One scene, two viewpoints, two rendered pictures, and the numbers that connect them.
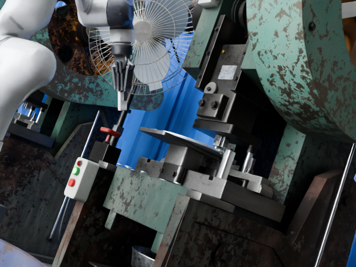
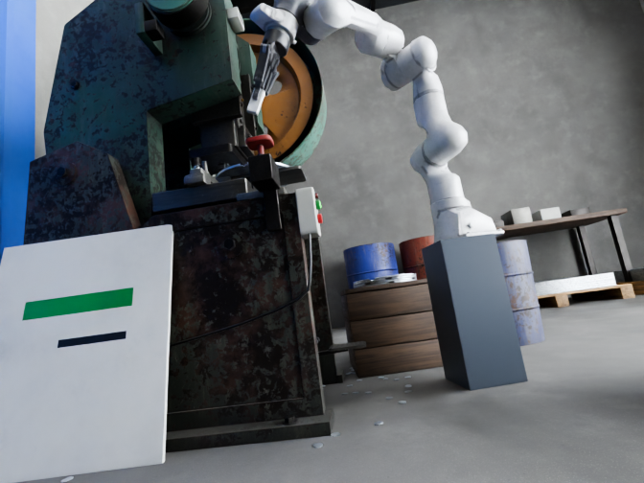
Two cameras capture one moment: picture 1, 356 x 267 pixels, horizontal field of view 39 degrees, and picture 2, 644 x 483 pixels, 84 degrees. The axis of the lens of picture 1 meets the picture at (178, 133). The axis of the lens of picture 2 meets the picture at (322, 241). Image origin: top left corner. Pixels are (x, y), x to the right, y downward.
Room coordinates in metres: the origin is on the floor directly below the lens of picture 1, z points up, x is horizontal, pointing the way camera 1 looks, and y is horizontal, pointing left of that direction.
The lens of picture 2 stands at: (2.37, 0.95, 0.30)
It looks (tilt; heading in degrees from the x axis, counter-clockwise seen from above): 10 degrees up; 224
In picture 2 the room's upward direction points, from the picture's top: 8 degrees counter-clockwise
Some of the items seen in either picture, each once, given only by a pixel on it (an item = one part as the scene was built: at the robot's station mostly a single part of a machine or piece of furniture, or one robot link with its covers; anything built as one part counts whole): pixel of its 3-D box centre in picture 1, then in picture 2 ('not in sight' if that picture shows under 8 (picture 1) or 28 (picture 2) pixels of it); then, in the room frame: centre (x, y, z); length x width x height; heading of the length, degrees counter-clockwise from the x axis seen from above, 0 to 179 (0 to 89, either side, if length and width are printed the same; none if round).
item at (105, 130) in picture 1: (107, 140); (261, 152); (1.81, 0.23, 0.72); 0.07 x 0.06 x 0.08; 129
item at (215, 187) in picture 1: (206, 188); (226, 213); (1.70, -0.15, 0.68); 0.45 x 0.30 x 0.06; 39
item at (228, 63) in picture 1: (233, 85); (228, 119); (1.67, -0.12, 1.04); 0.17 x 0.15 x 0.30; 129
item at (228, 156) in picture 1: (225, 163); not in sight; (1.48, -0.17, 0.75); 0.03 x 0.03 x 0.10; 39
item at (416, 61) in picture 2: not in sight; (423, 72); (1.23, 0.47, 1.07); 0.19 x 0.17 x 0.18; 167
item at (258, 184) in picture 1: (250, 174); not in sight; (1.57, -0.26, 0.76); 0.17 x 0.06 x 0.10; 39
